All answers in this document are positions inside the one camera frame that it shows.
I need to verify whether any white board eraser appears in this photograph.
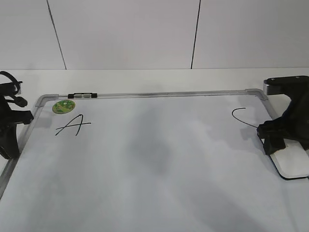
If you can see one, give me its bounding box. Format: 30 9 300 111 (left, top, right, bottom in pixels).
270 139 309 180

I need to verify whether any white board with metal frame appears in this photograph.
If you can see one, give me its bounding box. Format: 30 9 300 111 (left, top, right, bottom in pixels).
0 89 309 232

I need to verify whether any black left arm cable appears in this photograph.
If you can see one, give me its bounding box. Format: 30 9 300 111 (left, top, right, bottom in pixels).
0 71 28 108

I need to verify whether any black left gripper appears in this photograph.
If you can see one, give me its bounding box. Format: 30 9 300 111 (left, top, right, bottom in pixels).
0 83 34 159

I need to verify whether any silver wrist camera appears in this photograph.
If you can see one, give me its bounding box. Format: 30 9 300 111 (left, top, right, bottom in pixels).
263 75 309 97

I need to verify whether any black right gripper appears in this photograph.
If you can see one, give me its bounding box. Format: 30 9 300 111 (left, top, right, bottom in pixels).
257 91 309 155

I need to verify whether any round green magnet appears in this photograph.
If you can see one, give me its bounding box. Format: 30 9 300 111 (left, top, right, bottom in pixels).
52 100 75 114

